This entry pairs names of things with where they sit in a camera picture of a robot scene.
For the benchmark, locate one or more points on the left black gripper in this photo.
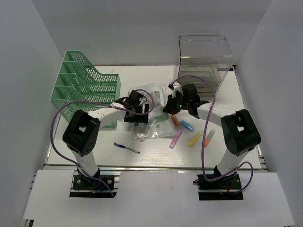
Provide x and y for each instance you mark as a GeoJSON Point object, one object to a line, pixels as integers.
{"type": "Point", "coordinates": [140, 118]}

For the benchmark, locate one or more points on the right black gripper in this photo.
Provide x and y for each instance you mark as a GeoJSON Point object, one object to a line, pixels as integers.
{"type": "Point", "coordinates": [170, 108]}

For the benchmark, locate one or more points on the document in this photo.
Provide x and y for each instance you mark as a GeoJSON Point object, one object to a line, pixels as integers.
{"type": "Point", "coordinates": [159, 124]}

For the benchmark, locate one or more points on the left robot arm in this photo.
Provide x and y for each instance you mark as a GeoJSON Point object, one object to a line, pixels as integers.
{"type": "Point", "coordinates": [82, 131]}

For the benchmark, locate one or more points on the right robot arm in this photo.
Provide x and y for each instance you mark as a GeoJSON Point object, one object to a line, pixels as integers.
{"type": "Point", "coordinates": [239, 130]}

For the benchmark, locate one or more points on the blue highlighter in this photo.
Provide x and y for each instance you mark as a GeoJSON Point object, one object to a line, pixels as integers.
{"type": "Point", "coordinates": [187, 126]}

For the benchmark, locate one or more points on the orange highlighter near gripper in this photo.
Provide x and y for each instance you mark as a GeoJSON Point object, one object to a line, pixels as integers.
{"type": "Point", "coordinates": [175, 120]}

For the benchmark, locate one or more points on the purple highlighter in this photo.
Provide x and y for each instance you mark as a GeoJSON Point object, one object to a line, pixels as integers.
{"type": "Point", "coordinates": [175, 139]}

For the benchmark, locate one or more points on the yellow highlighter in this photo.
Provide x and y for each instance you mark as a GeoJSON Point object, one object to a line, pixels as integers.
{"type": "Point", "coordinates": [192, 142]}

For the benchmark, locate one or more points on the orange highlighter white cap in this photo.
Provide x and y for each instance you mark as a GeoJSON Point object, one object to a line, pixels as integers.
{"type": "Point", "coordinates": [209, 137]}

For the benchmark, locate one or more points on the clear acrylic drawer unit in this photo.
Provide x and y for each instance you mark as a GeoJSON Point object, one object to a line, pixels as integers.
{"type": "Point", "coordinates": [204, 62]}

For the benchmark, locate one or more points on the blue ballpoint pen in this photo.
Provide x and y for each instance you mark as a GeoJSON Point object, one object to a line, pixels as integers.
{"type": "Point", "coordinates": [124, 147]}

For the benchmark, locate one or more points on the green file organizer rack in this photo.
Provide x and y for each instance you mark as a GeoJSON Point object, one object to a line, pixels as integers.
{"type": "Point", "coordinates": [78, 79]}

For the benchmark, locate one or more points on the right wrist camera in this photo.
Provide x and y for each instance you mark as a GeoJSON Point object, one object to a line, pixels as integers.
{"type": "Point", "coordinates": [176, 93]}

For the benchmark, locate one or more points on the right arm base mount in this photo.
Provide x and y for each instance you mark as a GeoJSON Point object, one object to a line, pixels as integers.
{"type": "Point", "coordinates": [222, 190]}

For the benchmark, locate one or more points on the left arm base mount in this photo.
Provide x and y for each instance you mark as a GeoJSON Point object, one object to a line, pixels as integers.
{"type": "Point", "coordinates": [81, 188]}

